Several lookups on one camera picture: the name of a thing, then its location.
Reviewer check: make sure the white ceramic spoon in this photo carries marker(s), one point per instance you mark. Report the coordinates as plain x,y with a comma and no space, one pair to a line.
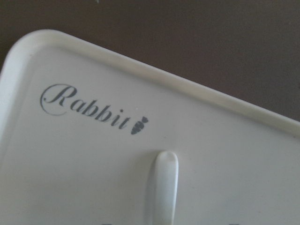
161,189

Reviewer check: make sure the cream rabbit tray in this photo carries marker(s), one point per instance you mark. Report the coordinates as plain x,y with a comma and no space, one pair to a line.
80,126

